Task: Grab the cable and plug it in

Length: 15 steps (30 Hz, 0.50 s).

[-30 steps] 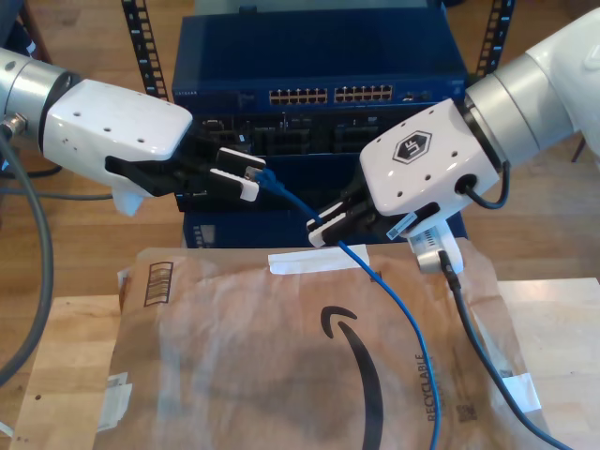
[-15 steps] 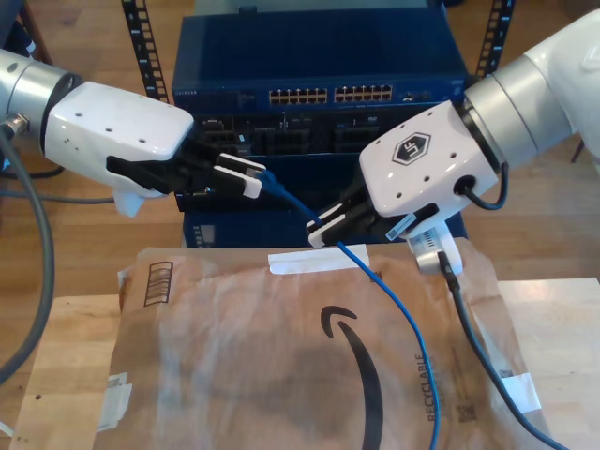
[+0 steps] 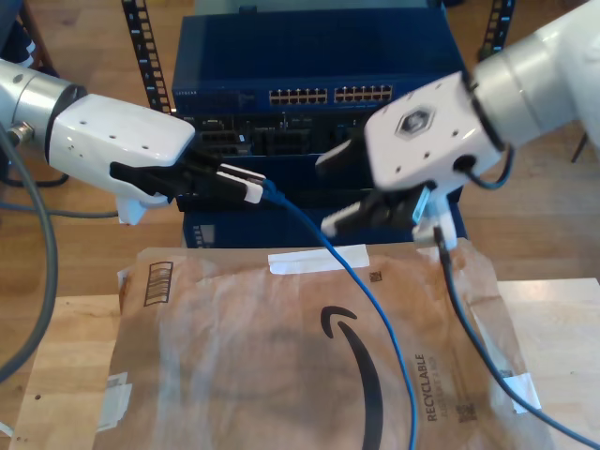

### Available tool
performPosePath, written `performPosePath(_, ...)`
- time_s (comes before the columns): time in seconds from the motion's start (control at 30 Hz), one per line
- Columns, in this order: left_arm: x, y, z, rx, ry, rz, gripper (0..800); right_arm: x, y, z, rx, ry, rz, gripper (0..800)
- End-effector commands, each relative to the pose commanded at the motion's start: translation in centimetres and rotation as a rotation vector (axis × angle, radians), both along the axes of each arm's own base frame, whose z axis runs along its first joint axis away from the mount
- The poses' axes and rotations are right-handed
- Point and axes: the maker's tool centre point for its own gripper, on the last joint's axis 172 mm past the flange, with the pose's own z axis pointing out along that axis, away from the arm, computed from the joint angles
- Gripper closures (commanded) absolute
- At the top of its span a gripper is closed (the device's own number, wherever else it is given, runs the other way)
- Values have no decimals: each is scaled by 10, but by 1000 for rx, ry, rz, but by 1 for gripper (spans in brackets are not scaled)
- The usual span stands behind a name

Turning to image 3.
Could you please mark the black server unit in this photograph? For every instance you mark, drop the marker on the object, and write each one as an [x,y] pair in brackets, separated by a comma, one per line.
[290,138]

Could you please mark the brown packing paper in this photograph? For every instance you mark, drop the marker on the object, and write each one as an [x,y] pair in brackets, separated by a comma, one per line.
[234,351]

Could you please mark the white paper label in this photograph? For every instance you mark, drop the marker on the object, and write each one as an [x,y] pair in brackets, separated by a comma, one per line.
[522,391]
[115,403]

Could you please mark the dark shoe white sole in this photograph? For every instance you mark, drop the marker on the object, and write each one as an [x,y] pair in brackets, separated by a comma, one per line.
[19,44]

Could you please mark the white tape strip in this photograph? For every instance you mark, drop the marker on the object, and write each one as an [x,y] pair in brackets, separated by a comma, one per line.
[304,262]

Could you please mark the wooden shoe shelf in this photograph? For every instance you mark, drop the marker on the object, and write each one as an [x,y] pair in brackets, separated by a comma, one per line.
[38,37]

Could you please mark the black rack frame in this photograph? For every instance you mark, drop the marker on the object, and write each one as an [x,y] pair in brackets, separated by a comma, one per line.
[149,70]

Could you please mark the small black block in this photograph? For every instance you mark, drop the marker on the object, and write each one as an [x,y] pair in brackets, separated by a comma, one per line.
[247,9]

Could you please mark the blue network switch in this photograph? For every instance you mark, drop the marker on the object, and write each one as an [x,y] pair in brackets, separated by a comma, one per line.
[319,51]

